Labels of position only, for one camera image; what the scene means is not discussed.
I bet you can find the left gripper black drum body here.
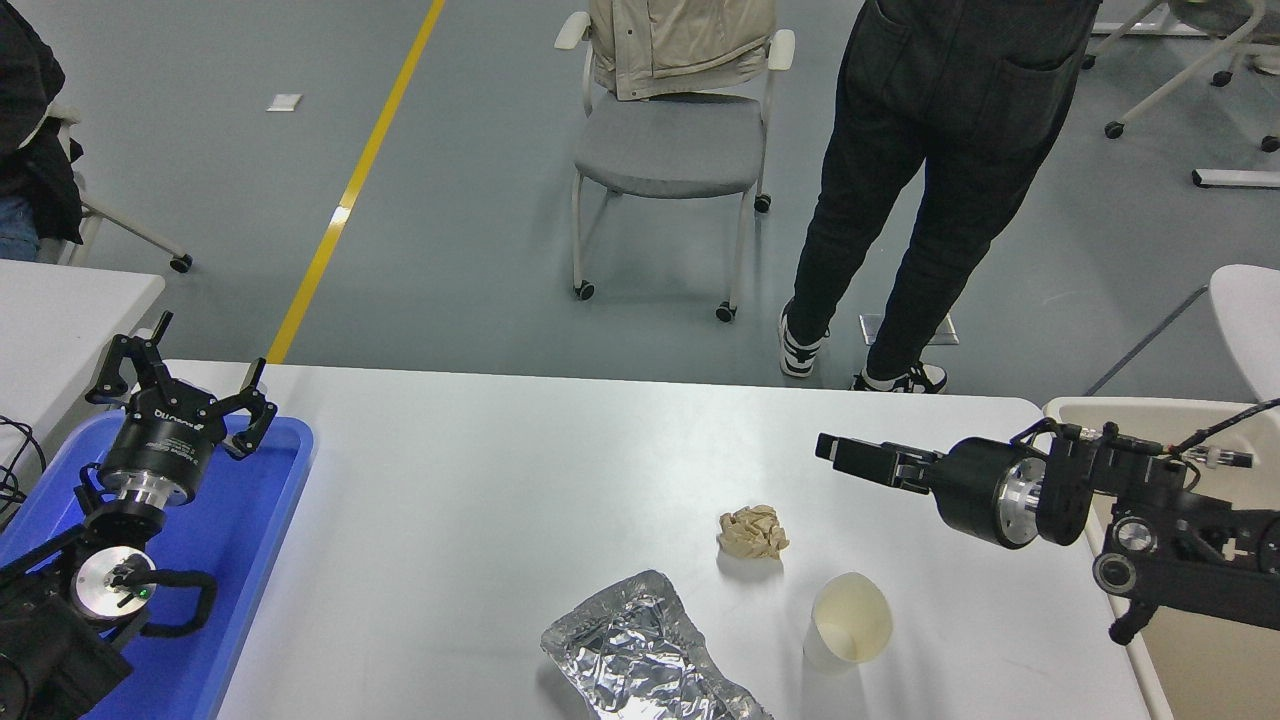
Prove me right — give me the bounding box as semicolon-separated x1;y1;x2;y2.
98;383;224;481

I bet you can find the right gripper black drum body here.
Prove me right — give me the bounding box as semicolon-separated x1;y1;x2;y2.
928;437;1017;549

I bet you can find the tan paper ball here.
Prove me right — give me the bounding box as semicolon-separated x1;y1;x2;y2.
716;503;791;561

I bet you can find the white paper cup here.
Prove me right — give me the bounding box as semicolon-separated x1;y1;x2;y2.
803;572;893;673

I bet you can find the silver foil tray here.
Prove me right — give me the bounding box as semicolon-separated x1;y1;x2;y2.
540;570;776;720

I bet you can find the white rectangular side table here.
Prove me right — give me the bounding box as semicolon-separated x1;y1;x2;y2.
0;258;167;471

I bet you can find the blue plastic tray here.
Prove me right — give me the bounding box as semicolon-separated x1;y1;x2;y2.
0;410;316;720

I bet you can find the person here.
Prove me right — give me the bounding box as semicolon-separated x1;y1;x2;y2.
0;192;41;263
778;0;1103;394

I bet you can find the black jacket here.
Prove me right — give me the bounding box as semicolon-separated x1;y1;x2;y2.
0;0;86;246

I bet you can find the large pale bin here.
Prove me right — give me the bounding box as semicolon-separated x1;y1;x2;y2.
1042;396;1280;720

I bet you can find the white round table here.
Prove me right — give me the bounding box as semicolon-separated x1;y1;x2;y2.
1208;264;1280;409

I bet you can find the white swivel chair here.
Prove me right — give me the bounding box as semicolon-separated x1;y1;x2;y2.
1080;0;1280;153

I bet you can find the beige jacket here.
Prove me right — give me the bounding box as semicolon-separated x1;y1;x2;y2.
588;0;779;103

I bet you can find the white frame castor chair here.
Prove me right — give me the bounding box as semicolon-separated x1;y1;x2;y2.
40;100;194;274

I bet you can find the thin black cable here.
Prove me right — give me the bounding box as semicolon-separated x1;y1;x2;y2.
0;415;48;526

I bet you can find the grey seat white frame chair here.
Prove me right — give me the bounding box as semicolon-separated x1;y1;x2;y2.
555;10;797;323

